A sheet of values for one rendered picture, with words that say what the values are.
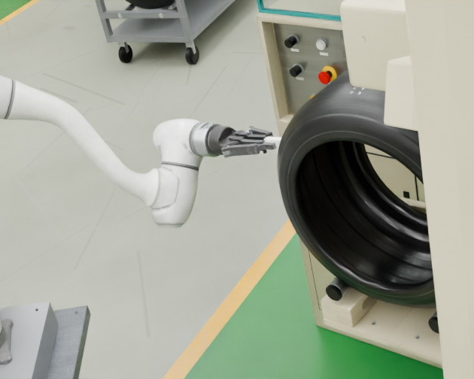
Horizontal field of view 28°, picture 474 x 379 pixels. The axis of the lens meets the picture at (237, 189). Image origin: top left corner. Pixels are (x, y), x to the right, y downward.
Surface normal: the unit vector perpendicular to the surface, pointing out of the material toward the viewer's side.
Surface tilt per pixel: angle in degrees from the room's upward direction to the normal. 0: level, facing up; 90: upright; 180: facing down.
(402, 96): 72
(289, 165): 85
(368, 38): 90
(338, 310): 90
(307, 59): 90
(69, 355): 0
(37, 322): 3
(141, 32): 0
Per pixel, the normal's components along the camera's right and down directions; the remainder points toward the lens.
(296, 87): -0.61, 0.51
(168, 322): -0.19, -0.84
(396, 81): -0.63, 0.23
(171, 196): 0.23, 0.05
